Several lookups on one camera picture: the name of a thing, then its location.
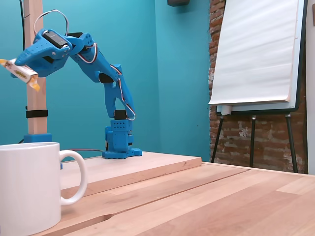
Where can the caramel sweet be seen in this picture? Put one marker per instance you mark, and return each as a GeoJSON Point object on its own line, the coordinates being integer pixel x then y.
{"type": "Point", "coordinates": [19, 71]}

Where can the white ceramic mug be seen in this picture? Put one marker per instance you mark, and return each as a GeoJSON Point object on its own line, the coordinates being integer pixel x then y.
{"type": "Point", "coordinates": [29, 186]}

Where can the wooden base board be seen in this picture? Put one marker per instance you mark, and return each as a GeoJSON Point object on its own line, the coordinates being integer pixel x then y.
{"type": "Point", "coordinates": [147, 164]}

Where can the white paper pad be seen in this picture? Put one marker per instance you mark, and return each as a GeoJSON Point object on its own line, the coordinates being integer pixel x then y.
{"type": "Point", "coordinates": [256, 49]}

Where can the flipchart easel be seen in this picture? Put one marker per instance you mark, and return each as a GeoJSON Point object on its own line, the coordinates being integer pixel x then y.
{"type": "Point", "coordinates": [291, 137]}

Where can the wooden post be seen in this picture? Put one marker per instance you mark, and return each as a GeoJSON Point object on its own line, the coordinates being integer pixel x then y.
{"type": "Point", "coordinates": [37, 103]}

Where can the blue post mount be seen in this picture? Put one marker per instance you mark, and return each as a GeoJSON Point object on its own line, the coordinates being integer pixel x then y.
{"type": "Point", "coordinates": [38, 137]}

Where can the dark wall box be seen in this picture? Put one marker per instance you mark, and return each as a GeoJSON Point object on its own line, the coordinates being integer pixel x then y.
{"type": "Point", "coordinates": [178, 2]}

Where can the brown wall fixture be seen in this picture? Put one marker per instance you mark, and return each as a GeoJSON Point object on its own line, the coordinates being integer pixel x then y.
{"type": "Point", "coordinates": [314, 20]}

